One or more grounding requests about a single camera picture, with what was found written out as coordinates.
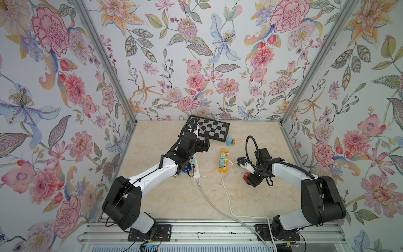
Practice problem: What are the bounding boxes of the red electric shaver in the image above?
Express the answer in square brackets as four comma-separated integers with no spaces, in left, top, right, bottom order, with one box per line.
[243,173,250,181]

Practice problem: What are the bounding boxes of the blue electric shaver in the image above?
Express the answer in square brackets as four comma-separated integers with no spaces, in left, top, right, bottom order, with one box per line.
[182,164,192,173]

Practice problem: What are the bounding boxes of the aluminium corner post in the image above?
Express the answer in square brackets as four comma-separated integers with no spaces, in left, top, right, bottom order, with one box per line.
[279,0,356,127]
[72,0,137,126]

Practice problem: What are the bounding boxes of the teal USB charger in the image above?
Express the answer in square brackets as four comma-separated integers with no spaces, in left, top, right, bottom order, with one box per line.
[219,159,226,169]

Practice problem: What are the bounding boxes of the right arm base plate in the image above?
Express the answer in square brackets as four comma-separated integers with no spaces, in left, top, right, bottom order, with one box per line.
[254,224,301,242]

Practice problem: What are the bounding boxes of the white power strip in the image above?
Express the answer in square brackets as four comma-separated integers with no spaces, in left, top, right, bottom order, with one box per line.
[190,154,200,179]

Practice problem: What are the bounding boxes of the white power strip cord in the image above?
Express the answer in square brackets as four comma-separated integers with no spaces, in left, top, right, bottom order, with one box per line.
[221,172,279,252]

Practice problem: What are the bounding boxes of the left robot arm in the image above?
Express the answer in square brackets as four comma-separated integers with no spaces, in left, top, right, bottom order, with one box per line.
[102,132,210,235]

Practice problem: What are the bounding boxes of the orange power strip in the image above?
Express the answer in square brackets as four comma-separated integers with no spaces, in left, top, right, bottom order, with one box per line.
[218,149,229,174]

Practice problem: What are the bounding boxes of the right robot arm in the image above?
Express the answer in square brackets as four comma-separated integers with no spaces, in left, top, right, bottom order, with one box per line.
[237,149,346,240]

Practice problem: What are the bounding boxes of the grey power strip cord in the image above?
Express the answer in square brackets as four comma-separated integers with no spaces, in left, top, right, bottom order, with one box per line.
[196,177,275,252]

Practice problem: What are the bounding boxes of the right aluminium corner post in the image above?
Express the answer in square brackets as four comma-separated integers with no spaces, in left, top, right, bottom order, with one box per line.
[279,0,356,127]

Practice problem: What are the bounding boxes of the black white chessboard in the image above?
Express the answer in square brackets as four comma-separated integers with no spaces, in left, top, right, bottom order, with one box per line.
[184,115,230,142]

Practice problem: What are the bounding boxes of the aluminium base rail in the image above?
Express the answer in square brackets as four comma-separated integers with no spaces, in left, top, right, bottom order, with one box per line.
[78,219,350,252]

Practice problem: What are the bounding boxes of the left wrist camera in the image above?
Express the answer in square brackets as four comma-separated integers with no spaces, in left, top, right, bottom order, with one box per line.
[189,122,199,136]

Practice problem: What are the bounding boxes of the left aluminium corner post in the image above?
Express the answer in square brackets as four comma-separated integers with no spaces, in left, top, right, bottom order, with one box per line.
[72,0,137,126]

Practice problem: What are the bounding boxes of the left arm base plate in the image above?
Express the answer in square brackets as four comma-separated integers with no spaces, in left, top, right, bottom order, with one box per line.
[128,224,172,242]

